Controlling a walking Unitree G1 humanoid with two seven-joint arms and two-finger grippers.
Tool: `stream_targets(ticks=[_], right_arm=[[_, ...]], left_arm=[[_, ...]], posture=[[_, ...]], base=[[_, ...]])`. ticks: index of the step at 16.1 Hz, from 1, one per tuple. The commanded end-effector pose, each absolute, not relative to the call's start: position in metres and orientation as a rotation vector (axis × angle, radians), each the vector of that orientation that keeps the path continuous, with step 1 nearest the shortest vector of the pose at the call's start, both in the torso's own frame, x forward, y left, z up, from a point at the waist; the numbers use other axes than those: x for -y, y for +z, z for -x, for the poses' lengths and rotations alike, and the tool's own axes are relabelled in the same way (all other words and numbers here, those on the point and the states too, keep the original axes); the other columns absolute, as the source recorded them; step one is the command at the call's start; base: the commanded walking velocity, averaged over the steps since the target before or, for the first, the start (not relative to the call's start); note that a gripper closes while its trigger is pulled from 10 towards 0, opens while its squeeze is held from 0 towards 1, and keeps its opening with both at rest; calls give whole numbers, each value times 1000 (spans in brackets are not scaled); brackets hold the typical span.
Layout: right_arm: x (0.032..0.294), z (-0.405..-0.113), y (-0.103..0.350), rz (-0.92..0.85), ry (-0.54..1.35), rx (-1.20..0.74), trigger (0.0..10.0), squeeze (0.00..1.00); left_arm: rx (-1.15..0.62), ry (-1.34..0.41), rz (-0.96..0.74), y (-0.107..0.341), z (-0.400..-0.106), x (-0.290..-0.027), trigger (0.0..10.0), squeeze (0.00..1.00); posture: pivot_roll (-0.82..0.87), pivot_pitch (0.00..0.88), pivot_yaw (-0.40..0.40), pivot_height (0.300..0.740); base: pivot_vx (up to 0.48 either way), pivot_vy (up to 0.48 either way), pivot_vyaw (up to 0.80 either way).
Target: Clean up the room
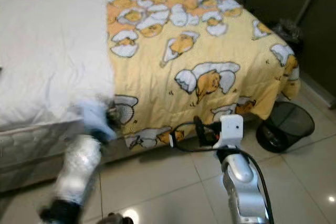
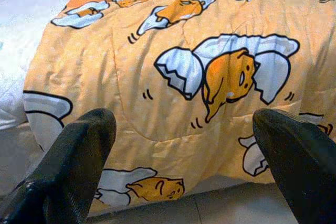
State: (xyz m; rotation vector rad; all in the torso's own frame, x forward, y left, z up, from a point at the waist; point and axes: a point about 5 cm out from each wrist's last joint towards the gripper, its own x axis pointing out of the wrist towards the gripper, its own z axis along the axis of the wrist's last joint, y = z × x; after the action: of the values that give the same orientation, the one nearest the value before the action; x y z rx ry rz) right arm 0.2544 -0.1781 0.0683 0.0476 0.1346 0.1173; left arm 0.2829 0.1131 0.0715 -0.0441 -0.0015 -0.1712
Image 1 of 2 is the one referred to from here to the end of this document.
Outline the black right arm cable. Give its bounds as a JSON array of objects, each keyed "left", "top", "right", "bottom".
[{"left": 171, "top": 123, "right": 218, "bottom": 153}]

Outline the robot left leg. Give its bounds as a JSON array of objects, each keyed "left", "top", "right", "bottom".
[{"left": 108, "top": 212, "right": 134, "bottom": 224}]

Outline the yellow egg cartoon blanket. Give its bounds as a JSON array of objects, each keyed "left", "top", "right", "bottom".
[{"left": 102, "top": 0, "right": 301, "bottom": 148}]

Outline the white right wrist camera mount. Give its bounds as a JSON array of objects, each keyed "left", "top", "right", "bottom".
[{"left": 213, "top": 115, "right": 244, "bottom": 150}]

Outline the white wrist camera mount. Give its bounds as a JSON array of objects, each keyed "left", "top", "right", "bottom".
[
  {"left": 213, "top": 115, "right": 244, "bottom": 150},
  {"left": 76, "top": 98, "right": 116, "bottom": 142}
]

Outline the dark grey fuzzy object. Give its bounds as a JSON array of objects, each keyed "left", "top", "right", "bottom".
[{"left": 276, "top": 18, "right": 302, "bottom": 46}]

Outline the beige bed base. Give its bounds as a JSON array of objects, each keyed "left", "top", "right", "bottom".
[{"left": 0, "top": 156, "right": 85, "bottom": 193}]

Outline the black mesh waste basket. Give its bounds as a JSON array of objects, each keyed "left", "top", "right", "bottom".
[{"left": 256, "top": 101, "right": 316, "bottom": 154}]

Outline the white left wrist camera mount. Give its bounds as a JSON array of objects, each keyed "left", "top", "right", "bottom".
[{"left": 76, "top": 98, "right": 116, "bottom": 142}]

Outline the white quilted mattress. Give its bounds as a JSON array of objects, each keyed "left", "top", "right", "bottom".
[{"left": 0, "top": 0, "right": 116, "bottom": 175}]

